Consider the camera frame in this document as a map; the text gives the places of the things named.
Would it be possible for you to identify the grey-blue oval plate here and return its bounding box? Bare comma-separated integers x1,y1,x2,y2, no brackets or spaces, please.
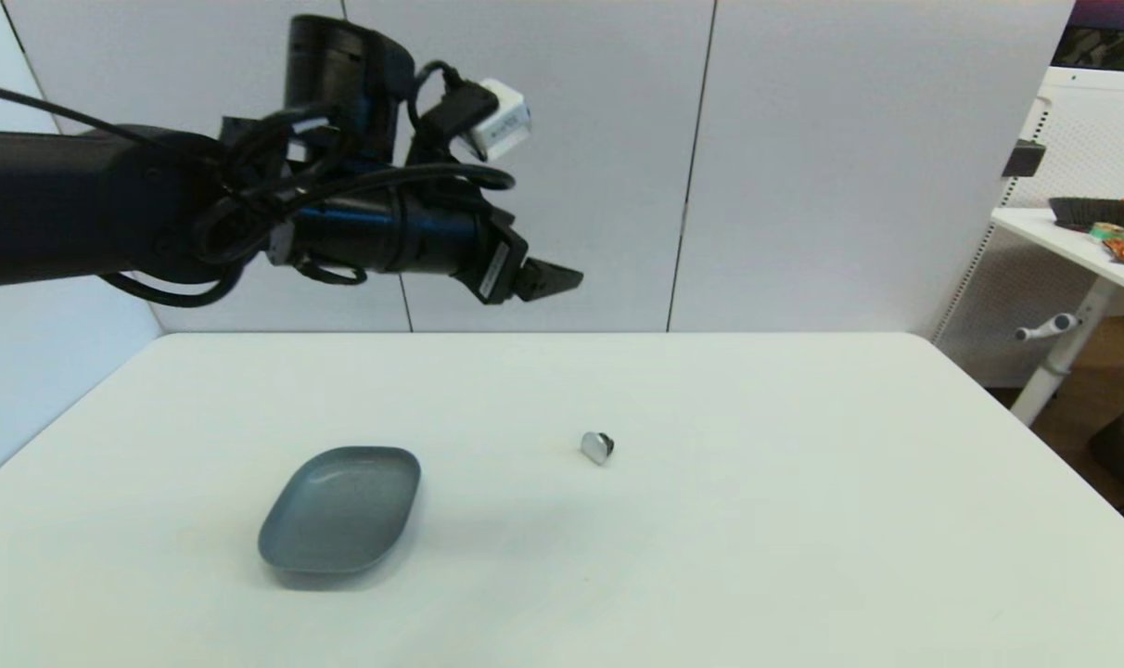
258,446,422,576

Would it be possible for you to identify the black box on pegboard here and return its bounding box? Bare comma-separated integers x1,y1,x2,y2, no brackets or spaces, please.
1002,140,1046,178

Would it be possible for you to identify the white side table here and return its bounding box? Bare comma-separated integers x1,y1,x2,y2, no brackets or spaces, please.
989,207,1124,426

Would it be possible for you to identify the black basket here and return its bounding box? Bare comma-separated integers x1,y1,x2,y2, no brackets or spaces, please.
1049,197,1124,231

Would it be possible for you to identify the white pegboard panel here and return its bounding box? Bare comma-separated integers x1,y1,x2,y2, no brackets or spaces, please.
930,67,1124,389

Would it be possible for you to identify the dark monitor screen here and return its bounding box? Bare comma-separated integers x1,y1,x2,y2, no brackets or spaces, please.
1051,0,1124,75

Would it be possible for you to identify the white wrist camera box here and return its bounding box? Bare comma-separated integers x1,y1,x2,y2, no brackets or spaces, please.
469,78,532,162

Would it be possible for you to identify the grey table crank handle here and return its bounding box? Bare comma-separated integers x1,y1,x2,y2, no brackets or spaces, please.
1015,314,1080,342

